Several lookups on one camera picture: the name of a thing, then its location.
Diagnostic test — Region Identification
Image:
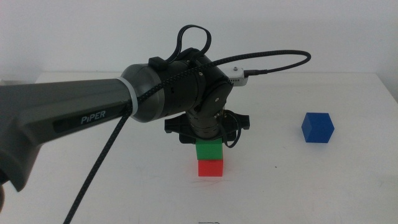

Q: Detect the green cube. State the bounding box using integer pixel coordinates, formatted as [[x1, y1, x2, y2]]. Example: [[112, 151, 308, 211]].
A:
[[195, 138, 224, 161]]

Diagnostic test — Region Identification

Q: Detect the red cube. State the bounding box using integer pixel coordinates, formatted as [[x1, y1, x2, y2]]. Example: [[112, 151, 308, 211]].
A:
[[198, 159, 224, 177]]

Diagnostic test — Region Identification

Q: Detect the blue cube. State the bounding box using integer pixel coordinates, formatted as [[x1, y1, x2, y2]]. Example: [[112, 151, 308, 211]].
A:
[[301, 112, 335, 144]]

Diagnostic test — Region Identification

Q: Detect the white zip tie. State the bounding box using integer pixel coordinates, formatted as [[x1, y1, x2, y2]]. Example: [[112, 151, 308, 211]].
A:
[[118, 76, 139, 118]]

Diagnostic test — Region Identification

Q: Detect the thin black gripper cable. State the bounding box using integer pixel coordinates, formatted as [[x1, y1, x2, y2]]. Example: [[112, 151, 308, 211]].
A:
[[217, 110, 243, 149]]

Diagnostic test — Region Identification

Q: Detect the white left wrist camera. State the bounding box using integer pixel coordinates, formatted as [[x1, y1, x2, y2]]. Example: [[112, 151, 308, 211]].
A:
[[224, 66, 249, 88]]

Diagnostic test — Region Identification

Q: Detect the thin black looped cable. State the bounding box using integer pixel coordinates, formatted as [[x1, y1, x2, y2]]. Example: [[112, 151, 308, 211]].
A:
[[148, 24, 213, 67]]

